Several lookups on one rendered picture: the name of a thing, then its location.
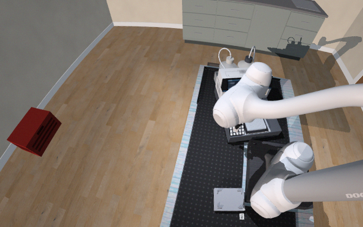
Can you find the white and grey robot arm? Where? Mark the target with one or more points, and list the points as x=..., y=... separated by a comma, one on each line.
x=286, y=182

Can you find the white bottle with dark grey cap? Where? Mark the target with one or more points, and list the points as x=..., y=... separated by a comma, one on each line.
x=245, y=63

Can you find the white microplate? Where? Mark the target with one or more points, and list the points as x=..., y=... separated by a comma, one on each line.
x=257, y=124

